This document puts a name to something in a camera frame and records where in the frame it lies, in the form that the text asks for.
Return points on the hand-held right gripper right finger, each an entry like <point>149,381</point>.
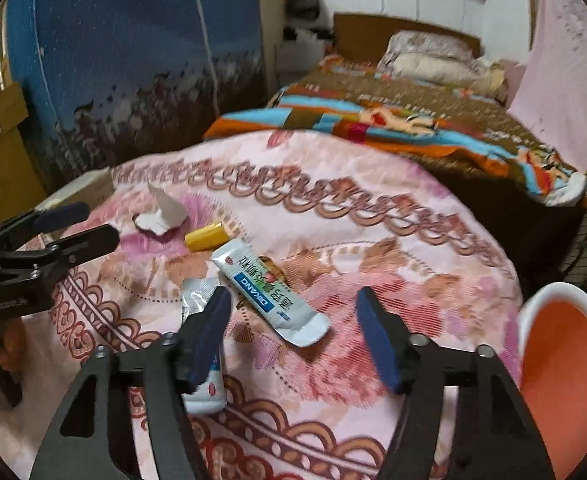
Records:
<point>378,340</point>

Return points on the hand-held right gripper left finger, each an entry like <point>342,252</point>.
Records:
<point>208,332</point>

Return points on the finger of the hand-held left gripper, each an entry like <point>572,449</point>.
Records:
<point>58,215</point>
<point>85,245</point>

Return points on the small white sachet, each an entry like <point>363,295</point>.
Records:
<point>196,295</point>

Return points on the white tube with red mark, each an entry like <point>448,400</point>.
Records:
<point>213,395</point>

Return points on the white squeezed tube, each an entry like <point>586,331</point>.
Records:
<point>263,290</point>

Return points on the torn white paper piece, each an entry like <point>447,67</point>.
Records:
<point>163,217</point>

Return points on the yellow plastic cap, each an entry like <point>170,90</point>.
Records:
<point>206,236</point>

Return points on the orange plastic basin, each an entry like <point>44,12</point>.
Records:
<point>563,375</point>

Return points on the person's left hand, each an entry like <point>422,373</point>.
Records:
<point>14,340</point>

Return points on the tan cardboard box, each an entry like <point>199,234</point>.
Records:
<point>73,187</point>

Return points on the wooden cabinet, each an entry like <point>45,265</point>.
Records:
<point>8,160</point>

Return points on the pink floral bedspread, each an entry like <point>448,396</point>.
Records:
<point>323,240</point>

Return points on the blue dotted fabric wardrobe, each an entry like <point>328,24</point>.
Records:
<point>123,60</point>

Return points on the bed with colourful blanket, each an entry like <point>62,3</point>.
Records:
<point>423,130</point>

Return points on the cream pillow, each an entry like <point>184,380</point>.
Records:
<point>438,70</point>

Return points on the yellow crumpled cloth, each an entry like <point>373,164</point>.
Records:
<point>493,82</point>

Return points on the grey nightstand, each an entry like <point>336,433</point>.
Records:
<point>306,57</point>

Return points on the floral pillow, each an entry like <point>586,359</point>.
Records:
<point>423,47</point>

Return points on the wooden bed headboard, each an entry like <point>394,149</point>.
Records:
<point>363,30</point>

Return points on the hanging pink sheet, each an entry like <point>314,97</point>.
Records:
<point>563,70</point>

